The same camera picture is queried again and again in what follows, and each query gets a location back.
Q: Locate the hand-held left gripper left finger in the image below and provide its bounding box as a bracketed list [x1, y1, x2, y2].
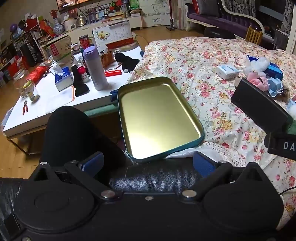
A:
[30, 152, 121, 201]

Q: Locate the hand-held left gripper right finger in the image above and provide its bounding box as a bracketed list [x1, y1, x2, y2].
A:
[181, 151, 266, 201]

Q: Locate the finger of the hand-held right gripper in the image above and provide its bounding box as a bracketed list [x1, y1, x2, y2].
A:
[231, 77, 294, 133]

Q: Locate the pink soft toy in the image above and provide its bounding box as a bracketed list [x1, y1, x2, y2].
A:
[246, 72, 270, 91]

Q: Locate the white tissue pack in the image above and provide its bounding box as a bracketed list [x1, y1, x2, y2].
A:
[215, 65, 240, 79]

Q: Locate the gold metal tray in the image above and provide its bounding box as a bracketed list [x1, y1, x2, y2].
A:
[117, 76, 204, 164]

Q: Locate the white lace cloth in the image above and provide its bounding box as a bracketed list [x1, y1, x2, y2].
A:
[171, 141, 275, 167]

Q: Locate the person's leg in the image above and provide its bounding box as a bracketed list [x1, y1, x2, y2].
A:
[39, 106, 130, 169]

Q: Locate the white plush toy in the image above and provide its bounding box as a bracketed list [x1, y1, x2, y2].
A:
[244, 56, 271, 77]

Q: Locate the green foam edge guard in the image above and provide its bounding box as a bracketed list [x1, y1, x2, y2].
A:
[83, 104, 119, 117]

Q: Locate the white table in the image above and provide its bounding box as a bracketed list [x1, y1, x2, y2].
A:
[2, 45, 145, 137]

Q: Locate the wooden chair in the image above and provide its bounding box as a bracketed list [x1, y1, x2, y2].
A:
[245, 26, 263, 45]

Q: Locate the floral blanket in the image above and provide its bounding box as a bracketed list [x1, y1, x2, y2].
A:
[126, 36, 296, 230]

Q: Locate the black sock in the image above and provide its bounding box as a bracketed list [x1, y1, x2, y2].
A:
[71, 65, 90, 97]

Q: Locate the black stool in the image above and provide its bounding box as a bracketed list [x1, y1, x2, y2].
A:
[203, 27, 236, 40]

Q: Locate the small red-capped bottle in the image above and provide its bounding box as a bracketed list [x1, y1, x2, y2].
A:
[78, 66, 90, 83]

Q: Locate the blue tissue box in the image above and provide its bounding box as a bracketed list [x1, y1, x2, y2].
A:
[50, 64, 74, 91]

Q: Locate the purple thermos bottle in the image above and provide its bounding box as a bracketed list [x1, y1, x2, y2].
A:
[83, 46, 109, 91]

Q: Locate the glass jar with lid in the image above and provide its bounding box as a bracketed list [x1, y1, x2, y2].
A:
[22, 80, 40, 102]

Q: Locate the purple sofa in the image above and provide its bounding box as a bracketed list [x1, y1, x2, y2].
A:
[185, 0, 273, 39]

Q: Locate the brown leather bag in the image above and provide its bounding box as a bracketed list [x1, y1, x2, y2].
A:
[99, 50, 116, 68]

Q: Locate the black plush toy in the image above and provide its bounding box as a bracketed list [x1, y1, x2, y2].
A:
[115, 53, 140, 74]

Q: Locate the red packet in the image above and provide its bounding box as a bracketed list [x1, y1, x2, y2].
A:
[26, 65, 50, 81]

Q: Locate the empty glass container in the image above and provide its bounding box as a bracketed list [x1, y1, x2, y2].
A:
[12, 69, 29, 98]

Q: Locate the cardboard box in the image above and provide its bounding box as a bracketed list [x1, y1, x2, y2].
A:
[45, 35, 75, 67]

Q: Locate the red can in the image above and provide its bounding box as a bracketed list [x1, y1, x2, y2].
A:
[79, 35, 90, 49]

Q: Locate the desk calendar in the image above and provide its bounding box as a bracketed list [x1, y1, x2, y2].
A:
[92, 23, 135, 49]

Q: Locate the blue and white vase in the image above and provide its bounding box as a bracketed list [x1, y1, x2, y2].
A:
[53, 18, 65, 36]

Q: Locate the white rice cooker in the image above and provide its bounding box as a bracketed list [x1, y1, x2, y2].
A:
[63, 18, 77, 30]

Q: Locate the television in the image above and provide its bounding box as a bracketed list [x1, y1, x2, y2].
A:
[56, 0, 93, 12]

